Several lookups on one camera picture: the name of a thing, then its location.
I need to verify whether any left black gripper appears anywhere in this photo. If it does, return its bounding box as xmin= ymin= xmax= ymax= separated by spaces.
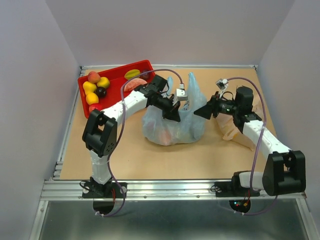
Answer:
xmin=153 ymin=93 xmax=181 ymax=123

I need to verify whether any light blue plastic bag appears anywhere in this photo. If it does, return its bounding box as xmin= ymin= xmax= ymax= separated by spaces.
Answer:
xmin=141 ymin=71 xmax=208 ymax=146

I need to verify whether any orange mango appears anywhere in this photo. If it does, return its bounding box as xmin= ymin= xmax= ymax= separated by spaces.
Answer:
xmin=82 ymin=81 xmax=97 ymax=95

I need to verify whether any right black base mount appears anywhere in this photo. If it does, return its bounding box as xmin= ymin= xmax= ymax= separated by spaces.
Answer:
xmin=210 ymin=181 xmax=260 ymax=198

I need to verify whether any peach fruit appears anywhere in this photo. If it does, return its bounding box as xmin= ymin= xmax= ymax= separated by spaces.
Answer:
xmin=87 ymin=71 xmax=101 ymax=84

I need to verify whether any orange plastic bag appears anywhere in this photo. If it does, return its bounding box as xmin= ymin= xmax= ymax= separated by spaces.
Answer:
xmin=216 ymin=99 xmax=263 ymax=151

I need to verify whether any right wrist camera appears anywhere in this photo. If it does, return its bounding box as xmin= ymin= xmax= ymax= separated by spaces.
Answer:
xmin=215 ymin=78 xmax=229 ymax=95

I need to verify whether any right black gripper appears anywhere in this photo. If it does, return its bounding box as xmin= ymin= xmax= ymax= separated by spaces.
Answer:
xmin=193 ymin=91 xmax=240 ymax=119

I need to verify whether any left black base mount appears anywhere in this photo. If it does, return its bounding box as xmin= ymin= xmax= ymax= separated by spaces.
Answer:
xmin=79 ymin=180 xmax=123 ymax=199

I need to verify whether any red plastic tray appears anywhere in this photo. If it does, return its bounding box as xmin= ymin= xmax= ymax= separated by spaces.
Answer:
xmin=77 ymin=59 xmax=153 ymax=118

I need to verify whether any yellow pear fruit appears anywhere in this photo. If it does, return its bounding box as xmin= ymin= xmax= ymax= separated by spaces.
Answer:
xmin=96 ymin=77 xmax=110 ymax=89

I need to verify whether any red apple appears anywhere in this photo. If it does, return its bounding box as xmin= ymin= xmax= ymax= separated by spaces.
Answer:
xmin=88 ymin=103 xmax=103 ymax=113

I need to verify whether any black mangosteen top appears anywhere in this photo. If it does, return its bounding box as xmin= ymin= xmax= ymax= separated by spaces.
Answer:
xmin=95 ymin=86 xmax=107 ymax=99

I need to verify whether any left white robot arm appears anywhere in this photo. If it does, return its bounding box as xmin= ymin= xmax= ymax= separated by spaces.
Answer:
xmin=79 ymin=75 xmax=188 ymax=199

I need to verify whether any aluminium front rail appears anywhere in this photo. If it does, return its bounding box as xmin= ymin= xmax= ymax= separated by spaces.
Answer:
xmin=39 ymin=177 xmax=307 ymax=201

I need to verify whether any pink grapefruit slice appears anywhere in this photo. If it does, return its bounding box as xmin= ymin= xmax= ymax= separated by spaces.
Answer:
xmin=123 ymin=78 xmax=148 ymax=92

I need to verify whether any yellow lemon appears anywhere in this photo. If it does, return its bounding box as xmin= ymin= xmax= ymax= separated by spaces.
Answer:
xmin=85 ymin=92 xmax=99 ymax=105

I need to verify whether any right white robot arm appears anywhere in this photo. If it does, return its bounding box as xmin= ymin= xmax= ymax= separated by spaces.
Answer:
xmin=194 ymin=86 xmax=306 ymax=196

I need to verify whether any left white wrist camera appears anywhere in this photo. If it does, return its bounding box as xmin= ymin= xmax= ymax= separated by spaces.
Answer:
xmin=174 ymin=88 xmax=188 ymax=102

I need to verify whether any dark purple plum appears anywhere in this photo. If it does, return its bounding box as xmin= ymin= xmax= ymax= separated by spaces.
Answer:
xmin=140 ymin=70 xmax=151 ymax=81

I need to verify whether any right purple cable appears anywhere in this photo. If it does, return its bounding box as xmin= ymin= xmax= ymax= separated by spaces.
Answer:
xmin=224 ymin=76 xmax=279 ymax=216

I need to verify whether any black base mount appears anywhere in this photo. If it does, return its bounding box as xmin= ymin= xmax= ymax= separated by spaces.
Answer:
xmin=79 ymin=180 xmax=123 ymax=199
xmin=210 ymin=181 xmax=260 ymax=198

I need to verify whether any yellow green starfruit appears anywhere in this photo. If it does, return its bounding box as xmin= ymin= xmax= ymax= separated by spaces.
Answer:
xmin=124 ymin=69 xmax=141 ymax=80

